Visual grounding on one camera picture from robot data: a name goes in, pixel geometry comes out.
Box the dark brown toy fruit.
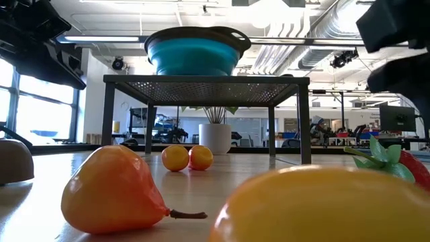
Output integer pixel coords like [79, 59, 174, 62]
[0, 138, 35, 185]

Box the green plant in white pot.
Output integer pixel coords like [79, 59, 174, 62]
[180, 106, 240, 156]

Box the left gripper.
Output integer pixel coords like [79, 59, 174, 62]
[0, 0, 87, 91]

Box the orange-yellow toy pear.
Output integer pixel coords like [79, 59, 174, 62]
[208, 164, 430, 242]

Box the large window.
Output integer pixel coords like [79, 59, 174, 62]
[0, 56, 83, 145]

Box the black ceiling-mounted camera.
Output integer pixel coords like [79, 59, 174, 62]
[111, 56, 126, 71]

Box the grey perforated metal stand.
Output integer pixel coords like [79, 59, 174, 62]
[101, 74, 312, 165]

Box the black aluminium rig frame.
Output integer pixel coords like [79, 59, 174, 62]
[30, 143, 347, 156]

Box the small orange toy fruit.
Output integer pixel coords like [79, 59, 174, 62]
[161, 145, 190, 173]
[187, 145, 214, 171]

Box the orange toy peach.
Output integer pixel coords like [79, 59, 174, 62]
[60, 144, 208, 235]

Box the blue collapsible colander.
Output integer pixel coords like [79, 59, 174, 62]
[144, 26, 252, 77]

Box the black curved tube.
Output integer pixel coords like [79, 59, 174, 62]
[0, 125, 34, 147]

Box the long ceiling light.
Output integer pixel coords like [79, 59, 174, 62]
[55, 34, 147, 44]

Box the person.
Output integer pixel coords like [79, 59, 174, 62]
[309, 115, 337, 147]

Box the red toy strawberry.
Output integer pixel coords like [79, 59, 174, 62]
[343, 134, 430, 192]

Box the silver ventilation duct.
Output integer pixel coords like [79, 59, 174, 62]
[250, 0, 370, 73]

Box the black computer monitor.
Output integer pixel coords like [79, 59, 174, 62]
[379, 104, 417, 133]

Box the black monitor on arm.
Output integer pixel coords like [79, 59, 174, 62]
[129, 106, 148, 129]

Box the ceiling light rail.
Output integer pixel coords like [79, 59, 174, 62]
[250, 36, 366, 48]

